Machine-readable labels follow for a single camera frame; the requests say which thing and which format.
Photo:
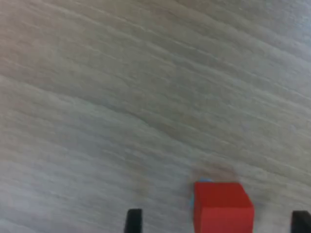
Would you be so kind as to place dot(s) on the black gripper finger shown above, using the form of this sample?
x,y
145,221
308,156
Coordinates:
x,y
133,222
301,222

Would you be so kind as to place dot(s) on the red cube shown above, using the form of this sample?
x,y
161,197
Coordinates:
x,y
223,208

